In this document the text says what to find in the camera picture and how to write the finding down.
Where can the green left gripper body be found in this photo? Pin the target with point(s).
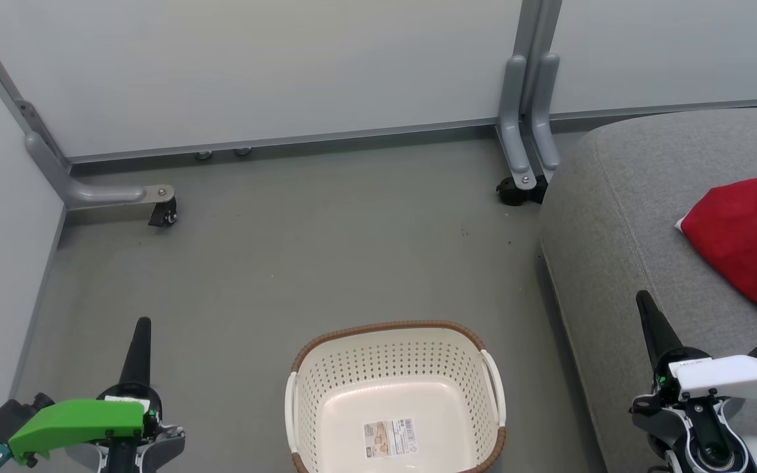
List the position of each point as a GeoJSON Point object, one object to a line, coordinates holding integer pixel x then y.
{"type": "Point", "coordinates": [76, 420]}

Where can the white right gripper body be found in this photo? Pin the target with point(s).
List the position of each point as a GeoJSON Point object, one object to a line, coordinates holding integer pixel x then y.
{"type": "Point", "coordinates": [727, 378]}

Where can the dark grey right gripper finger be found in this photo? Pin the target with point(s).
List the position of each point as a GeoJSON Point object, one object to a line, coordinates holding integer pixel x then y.
{"type": "Point", "coordinates": [658, 335]}

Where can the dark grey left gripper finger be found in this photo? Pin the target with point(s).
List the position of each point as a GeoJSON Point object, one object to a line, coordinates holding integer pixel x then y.
{"type": "Point", "coordinates": [137, 358]}

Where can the red cloth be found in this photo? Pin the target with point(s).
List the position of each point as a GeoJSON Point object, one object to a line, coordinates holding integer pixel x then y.
{"type": "Point", "coordinates": [753, 236]}

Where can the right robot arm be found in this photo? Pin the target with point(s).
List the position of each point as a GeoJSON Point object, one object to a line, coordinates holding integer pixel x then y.
{"type": "Point", "coordinates": [756, 456]}

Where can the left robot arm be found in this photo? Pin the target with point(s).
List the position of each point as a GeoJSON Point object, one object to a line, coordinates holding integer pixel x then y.
{"type": "Point", "coordinates": [161, 453]}

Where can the grey fabric sofa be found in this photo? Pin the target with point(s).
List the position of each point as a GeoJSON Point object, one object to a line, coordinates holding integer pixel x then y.
{"type": "Point", "coordinates": [615, 263]}

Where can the black caster wheel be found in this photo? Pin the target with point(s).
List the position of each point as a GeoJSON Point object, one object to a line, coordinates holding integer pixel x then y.
{"type": "Point", "coordinates": [513, 192]}
{"type": "Point", "coordinates": [539, 190]}
{"type": "Point", "coordinates": [164, 213]}

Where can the grey partition foot single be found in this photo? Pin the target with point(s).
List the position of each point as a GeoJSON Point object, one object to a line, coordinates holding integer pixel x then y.
{"type": "Point", "coordinates": [96, 193]}

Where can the grey partition foot paired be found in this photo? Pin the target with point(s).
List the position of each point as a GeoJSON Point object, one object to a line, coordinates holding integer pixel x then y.
{"type": "Point", "coordinates": [513, 118]}
{"type": "Point", "coordinates": [545, 112]}

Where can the cream laundry basket brown rim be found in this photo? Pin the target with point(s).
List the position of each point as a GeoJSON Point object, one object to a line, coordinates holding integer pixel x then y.
{"type": "Point", "coordinates": [398, 368]}

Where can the paper label sticker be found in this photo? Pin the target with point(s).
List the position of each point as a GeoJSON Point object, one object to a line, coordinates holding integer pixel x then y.
{"type": "Point", "coordinates": [389, 438]}

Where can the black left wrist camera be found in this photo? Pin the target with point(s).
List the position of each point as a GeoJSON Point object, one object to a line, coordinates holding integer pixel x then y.
{"type": "Point", "coordinates": [10, 414]}

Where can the grey partition base rail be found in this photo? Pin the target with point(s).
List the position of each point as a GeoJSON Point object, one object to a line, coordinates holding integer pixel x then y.
{"type": "Point", "coordinates": [681, 108]}
{"type": "Point", "coordinates": [286, 141]}

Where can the grey double partition frame post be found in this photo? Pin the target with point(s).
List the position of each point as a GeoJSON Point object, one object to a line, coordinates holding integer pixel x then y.
{"type": "Point", "coordinates": [536, 26]}

